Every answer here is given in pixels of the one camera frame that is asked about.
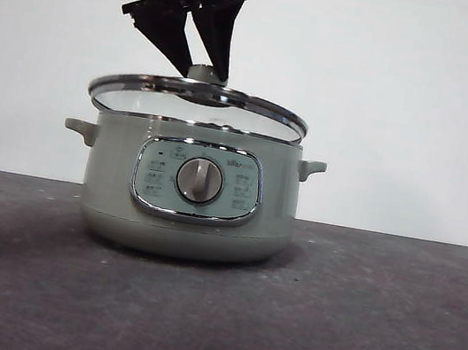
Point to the glass lid with green knob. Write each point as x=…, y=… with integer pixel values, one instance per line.
x=203, y=73

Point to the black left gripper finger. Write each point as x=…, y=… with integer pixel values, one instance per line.
x=222, y=29
x=164, y=30

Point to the pale green electric pot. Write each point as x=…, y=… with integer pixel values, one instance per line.
x=114, y=191

